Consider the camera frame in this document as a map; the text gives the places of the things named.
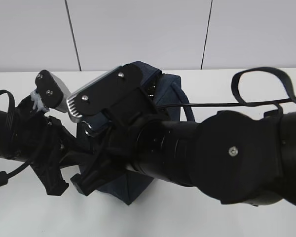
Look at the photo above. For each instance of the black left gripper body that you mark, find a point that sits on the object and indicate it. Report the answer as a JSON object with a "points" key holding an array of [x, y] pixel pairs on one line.
{"points": [[43, 140]]}

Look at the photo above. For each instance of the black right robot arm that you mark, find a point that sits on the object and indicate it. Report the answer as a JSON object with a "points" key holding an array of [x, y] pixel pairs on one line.
{"points": [[229, 157]]}

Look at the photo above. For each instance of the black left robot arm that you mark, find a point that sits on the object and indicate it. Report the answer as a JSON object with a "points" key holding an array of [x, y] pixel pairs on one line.
{"points": [[7, 121]]}

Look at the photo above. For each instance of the dark navy fabric bag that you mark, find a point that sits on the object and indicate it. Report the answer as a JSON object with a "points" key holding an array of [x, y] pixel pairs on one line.
{"points": [[163, 89]]}

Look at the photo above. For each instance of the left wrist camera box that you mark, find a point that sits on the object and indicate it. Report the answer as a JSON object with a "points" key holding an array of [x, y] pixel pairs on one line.
{"points": [[52, 90]]}

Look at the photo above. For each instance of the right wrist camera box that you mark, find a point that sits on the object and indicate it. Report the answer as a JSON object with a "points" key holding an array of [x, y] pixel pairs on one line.
{"points": [[117, 94]]}

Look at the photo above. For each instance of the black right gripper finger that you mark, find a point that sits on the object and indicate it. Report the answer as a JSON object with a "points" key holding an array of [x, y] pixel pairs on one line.
{"points": [[88, 182]]}

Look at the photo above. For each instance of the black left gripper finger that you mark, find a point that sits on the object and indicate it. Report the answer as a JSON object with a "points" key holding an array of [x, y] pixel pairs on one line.
{"points": [[49, 173]]}

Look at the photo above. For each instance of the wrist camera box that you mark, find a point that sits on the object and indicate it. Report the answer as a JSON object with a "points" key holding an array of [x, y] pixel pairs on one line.
{"points": [[117, 94], [52, 90]]}

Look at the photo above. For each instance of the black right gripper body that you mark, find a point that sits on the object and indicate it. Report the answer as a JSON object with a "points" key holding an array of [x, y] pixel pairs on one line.
{"points": [[114, 147]]}

